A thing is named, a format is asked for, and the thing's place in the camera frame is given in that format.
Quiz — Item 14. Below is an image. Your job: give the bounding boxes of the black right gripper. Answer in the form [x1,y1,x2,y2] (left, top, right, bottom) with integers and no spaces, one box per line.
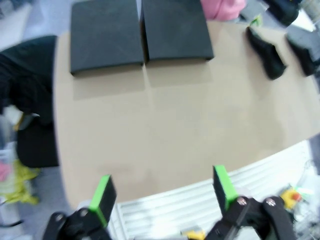
[249,0,300,28]

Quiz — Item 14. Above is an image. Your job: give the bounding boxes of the black-green left gripper left finger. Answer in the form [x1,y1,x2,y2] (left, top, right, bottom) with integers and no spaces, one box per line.
[44,174,118,240]

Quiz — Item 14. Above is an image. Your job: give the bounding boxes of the black-green left gripper right finger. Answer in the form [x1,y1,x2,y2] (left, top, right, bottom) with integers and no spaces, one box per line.
[204,164,300,240]

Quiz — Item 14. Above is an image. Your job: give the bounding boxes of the black leather buckle shoe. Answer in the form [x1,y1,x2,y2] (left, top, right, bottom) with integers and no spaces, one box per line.
[284,24,320,77]
[245,26,288,81]

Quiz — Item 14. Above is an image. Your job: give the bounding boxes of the white ribbed robot base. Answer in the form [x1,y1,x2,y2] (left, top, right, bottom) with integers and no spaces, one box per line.
[109,139,320,240]

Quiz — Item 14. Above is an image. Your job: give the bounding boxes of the black low shoe stand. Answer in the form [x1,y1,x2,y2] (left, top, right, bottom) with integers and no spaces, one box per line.
[139,0,215,68]
[69,0,145,76]

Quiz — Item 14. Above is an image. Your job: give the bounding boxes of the person in pink hoodie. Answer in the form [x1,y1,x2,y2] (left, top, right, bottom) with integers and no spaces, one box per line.
[199,0,251,22]

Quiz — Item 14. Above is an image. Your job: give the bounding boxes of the yellow emergency stop button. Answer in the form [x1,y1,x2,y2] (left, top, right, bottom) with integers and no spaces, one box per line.
[279,189,303,211]

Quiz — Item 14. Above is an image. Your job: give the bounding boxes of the yellow cloth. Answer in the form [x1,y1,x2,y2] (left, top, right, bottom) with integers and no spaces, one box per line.
[4,159,41,206]

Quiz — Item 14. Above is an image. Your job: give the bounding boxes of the pink cloth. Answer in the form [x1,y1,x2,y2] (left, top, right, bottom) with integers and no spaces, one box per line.
[0,162,11,181]

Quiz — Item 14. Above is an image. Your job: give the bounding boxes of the black fabric chair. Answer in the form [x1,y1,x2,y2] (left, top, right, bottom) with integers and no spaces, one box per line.
[0,35,60,168]

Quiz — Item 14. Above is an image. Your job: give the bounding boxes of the thick black cable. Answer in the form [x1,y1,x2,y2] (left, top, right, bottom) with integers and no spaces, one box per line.
[0,216,26,228]

